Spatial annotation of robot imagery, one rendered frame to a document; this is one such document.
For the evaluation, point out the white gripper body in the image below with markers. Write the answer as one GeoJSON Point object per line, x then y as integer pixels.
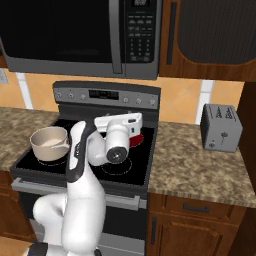
{"type": "Point", "coordinates": [115, 117]}

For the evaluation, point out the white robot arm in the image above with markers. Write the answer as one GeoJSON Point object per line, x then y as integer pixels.
{"type": "Point", "coordinates": [83, 203]}

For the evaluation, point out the grey stove knob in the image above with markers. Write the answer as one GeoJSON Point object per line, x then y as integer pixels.
{"type": "Point", "coordinates": [152, 102]}
{"type": "Point", "coordinates": [59, 95]}
{"type": "Point", "coordinates": [138, 101]}
{"type": "Point", "coordinates": [125, 99]}
{"type": "Point", "coordinates": [71, 96]}

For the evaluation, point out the red glowing burner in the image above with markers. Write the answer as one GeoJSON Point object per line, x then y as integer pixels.
{"type": "Point", "coordinates": [137, 140]}

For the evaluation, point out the black and grey stove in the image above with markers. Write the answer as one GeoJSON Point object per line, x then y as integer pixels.
{"type": "Point", "coordinates": [140, 166]}

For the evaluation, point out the beige saucepan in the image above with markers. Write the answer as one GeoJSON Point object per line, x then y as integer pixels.
{"type": "Point", "coordinates": [48, 145]}

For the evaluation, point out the grey and black microwave oven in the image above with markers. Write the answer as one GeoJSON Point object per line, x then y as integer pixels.
{"type": "Point", "coordinates": [80, 36]}

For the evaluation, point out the black oven door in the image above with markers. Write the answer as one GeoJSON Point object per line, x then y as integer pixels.
{"type": "Point", "coordinates": [126, 221]}

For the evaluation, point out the black microwave door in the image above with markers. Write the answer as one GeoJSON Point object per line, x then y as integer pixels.
{"type": "Point", "coordinates": [56, 30]}

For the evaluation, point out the grey toaster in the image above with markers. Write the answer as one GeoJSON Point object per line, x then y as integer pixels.
{"type": "Point", "coordinates": [220, 130]}

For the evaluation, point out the brown cupboard door dark pane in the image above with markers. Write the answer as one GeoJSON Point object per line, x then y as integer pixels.
{"type": "Point", "coordinates": [213, 36]}

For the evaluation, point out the brown wooden tall panel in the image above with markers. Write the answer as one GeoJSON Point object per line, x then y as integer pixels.
{"type": "Point", "coordinates": [248, 150]}

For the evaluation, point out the brown wooden cupboard run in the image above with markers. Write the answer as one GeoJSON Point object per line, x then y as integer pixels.
{"type": "Point", "coordinates": [10, 213]}

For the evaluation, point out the brown wooden cupboard door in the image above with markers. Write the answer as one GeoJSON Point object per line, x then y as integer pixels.
{"type": "Point", "coordinates": [190, 238]}

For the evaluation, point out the brown wooden drawer front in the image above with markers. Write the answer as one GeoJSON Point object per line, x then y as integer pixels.
{"type": "Point", "coordinates": [226, 210]}

